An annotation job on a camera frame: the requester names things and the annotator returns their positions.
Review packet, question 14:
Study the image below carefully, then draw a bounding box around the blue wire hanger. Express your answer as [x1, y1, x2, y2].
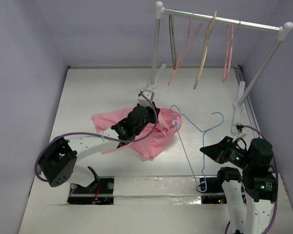
[170, 104, 224, 194]

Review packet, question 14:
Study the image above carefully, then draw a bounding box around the pink t shirt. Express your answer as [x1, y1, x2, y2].
[92, 108, 182, 159]

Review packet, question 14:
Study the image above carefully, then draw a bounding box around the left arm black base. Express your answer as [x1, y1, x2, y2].
[67, 166, 114, 205]

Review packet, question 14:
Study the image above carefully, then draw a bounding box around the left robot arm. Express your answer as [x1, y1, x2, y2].
[35, 103, 160, 187]

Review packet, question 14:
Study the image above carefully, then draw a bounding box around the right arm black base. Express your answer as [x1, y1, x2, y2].
[197, 176, 227, 204]

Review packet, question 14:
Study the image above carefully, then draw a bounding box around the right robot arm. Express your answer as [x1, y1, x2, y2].
[200, 136, 278, 234]

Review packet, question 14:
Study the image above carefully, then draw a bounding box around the thick pink hanger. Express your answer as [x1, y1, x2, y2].
[222, 24, 234, 82]

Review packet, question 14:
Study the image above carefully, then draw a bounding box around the brown grey hanger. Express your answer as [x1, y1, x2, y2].
[168, 15, 177, 70]

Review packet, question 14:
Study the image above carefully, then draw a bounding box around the beige wooden hanger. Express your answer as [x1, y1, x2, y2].
[193, 11, 217, 90]

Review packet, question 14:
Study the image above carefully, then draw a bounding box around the thin pink hanger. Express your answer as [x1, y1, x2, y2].
[167, 12, 202, 86]

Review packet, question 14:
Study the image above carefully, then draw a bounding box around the white clothes rack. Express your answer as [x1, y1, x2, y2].
[148, 0, 293, 132]

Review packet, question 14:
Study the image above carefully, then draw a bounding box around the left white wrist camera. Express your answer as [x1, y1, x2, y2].
[137, 90, 154, 107]

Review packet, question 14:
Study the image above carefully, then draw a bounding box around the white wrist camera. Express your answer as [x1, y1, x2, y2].
[233, 123, 247, 140]
[137, 90, 154, 107]

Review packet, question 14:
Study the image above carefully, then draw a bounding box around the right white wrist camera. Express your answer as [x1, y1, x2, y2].
[233, 123, 247, 140]

